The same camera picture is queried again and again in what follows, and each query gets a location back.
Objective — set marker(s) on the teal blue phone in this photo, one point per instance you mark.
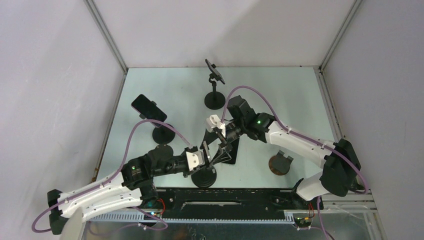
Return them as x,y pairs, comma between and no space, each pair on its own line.
233,152

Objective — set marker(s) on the brown base phone stand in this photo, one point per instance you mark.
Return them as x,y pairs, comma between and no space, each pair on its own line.
280,163

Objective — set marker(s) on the right small circuit board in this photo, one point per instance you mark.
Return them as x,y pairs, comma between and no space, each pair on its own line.
303,223

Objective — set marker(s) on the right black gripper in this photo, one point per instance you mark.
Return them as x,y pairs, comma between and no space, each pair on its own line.
222,154

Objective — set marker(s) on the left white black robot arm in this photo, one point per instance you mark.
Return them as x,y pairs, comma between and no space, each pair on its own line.
132,186

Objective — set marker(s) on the small circuit board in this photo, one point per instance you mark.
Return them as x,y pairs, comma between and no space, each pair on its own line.
303,223
150,216

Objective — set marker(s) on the left small circuit board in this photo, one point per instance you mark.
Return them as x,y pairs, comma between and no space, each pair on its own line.
150,216

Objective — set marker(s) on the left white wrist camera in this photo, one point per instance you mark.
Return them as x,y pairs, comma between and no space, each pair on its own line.
195,158

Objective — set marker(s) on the black front mounting rail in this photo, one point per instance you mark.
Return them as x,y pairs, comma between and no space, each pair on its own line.
227,204

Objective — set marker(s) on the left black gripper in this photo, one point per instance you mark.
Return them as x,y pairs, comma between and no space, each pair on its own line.
191,172

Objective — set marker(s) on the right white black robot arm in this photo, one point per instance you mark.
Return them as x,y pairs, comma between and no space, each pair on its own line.
337,160

